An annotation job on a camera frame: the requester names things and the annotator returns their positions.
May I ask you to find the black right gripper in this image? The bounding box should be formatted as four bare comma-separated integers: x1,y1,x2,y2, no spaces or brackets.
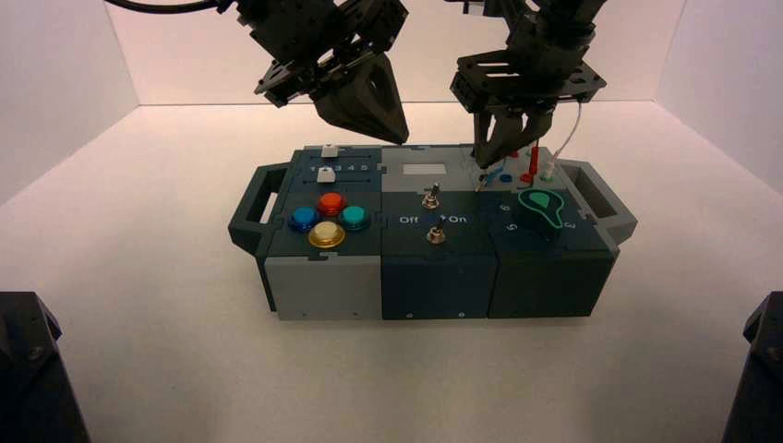
449,0,607,171

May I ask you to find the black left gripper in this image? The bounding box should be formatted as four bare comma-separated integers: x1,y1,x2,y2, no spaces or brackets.
235,0,410,146

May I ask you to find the grey display screen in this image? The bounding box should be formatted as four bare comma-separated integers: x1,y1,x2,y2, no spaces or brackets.
400,162,448,178

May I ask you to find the black green rotary knob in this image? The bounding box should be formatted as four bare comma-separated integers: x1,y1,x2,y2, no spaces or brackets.
509,186,581,245

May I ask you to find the red push button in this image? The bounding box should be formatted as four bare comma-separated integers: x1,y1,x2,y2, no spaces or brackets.
317,191,347,218

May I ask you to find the teal push button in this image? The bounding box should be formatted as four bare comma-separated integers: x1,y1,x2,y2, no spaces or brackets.
337,205,370,233

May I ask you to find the blue push button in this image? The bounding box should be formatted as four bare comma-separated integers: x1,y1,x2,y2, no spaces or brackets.
287,206,321,234

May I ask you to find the yellow push button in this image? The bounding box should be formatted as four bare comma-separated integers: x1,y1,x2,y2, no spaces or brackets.
307,221,347,251

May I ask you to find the grey and teal control box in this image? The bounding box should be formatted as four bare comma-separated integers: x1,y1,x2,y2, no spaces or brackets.
227,143,639,322

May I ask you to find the red banana plug wire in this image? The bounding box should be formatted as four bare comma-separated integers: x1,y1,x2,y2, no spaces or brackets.
511,141,542,185

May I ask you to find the white banana plug wire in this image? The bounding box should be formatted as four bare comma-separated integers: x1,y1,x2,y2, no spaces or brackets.
539,101,583,183

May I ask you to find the blue banana plug wire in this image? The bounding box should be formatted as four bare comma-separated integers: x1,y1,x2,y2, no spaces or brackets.
476,155,513,193

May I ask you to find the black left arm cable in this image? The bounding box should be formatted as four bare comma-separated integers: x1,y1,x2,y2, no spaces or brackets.
103,0,240,15

